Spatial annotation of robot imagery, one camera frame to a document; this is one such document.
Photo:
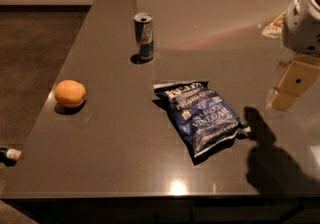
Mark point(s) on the white packet at table edge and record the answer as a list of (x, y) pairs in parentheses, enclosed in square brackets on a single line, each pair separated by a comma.
[(274, 29)]

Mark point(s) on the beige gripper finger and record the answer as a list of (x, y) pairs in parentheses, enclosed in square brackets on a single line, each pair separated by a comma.
[(294, 78)]

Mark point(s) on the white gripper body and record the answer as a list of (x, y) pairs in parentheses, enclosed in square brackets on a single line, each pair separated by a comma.
[(300, 28)]

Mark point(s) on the silver blue drink can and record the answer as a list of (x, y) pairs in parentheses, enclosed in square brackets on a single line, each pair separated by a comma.
[(143, 24)]

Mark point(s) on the orange fruit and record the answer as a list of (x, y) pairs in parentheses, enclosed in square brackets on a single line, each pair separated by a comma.
[(70, 93)]

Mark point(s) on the dark bottle with label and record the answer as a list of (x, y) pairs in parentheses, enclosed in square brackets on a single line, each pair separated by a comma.
[(9, 156)]

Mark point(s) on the blue chip bag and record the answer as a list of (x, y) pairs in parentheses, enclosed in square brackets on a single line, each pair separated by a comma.
[(201, 117)]

